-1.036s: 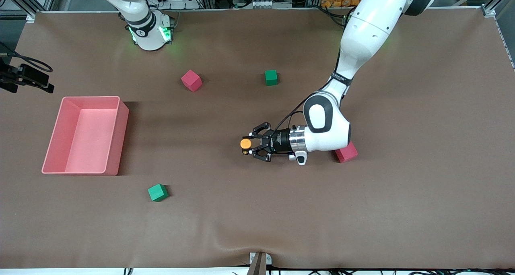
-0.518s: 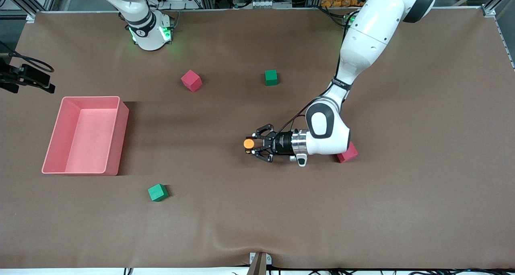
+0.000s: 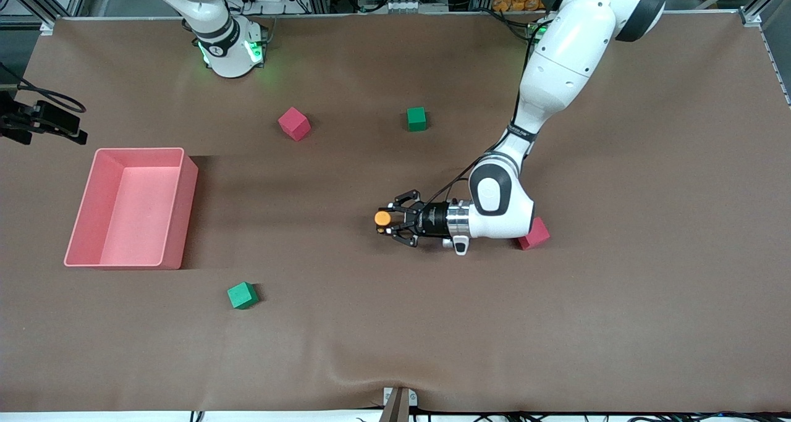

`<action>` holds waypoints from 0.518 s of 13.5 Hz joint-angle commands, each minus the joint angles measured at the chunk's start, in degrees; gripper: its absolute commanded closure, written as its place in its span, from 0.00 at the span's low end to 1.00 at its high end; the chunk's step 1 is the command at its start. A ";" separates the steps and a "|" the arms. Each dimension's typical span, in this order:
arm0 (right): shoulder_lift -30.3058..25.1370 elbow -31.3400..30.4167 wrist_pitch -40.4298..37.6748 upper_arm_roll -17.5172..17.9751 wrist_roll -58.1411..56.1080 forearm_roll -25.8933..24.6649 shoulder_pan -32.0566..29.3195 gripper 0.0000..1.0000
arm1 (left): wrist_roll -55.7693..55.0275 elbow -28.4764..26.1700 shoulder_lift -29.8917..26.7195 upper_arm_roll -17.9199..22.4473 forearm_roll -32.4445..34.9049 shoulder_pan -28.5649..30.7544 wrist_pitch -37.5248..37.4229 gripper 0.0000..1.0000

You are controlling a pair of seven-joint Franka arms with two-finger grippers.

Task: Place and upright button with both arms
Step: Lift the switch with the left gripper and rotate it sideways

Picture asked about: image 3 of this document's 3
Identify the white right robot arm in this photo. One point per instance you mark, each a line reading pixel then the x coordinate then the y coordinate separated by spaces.
pixel 225 45

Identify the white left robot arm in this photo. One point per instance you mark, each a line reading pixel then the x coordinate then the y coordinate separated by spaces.
pixel 556 57

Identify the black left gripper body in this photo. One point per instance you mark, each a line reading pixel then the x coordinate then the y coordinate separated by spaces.
pixel 432 219

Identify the green foam cube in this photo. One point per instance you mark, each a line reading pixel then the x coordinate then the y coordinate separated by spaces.
pixel 416 119
pixel 242 295

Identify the pink foam cube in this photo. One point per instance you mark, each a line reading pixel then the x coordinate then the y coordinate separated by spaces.
pixel 539 236
pixel 293 124

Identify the orange-capped black push button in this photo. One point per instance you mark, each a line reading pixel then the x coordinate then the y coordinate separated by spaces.
pixel 382 217

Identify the metal table edge bracket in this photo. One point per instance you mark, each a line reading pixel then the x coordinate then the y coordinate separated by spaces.
pixel 398 403

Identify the metal corner bracket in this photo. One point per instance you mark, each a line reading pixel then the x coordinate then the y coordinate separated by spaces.
pixel 47 26
pixel 751 19

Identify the pink plastic bin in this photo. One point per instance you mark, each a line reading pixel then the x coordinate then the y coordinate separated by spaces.
pixel 133 224

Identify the brown table cover sheet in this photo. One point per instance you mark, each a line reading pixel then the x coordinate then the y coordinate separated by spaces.
pixel 395 323

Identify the white terminal block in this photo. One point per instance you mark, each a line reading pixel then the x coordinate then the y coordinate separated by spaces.
pixel 415 6

